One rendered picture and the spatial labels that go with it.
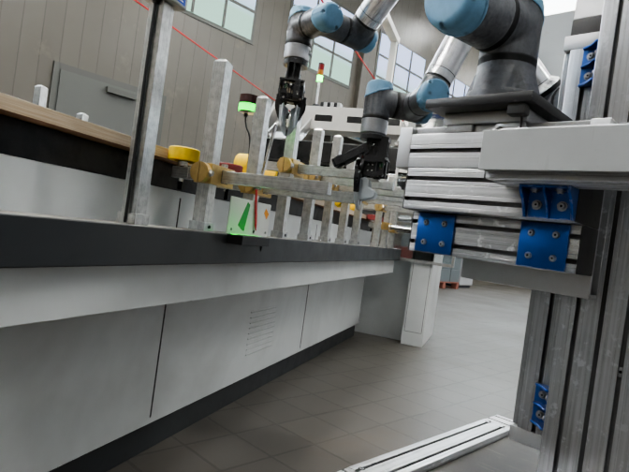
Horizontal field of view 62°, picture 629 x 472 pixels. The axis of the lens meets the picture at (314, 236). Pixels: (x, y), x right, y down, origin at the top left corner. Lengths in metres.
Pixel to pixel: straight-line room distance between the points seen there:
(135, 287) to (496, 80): 0.85
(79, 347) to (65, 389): 0.10
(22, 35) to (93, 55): 0.72
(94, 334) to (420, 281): 2.91
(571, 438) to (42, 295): 1.03
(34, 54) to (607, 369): 6.05
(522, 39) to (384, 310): 3.21
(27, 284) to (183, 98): 6.30
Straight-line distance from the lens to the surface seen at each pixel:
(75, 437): 1.48
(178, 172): 1.42
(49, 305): 1.00
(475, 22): 1.07
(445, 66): 1.44
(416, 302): 3.98
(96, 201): 1.34
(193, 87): 7.26
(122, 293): 1.13
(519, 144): 0.93
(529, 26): 1.17
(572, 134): 0.90
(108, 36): 6.81
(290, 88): 1.53
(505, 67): 1.14
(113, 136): 1.28
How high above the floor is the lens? 0.73
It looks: level
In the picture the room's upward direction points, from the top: 8 degrees clockwise
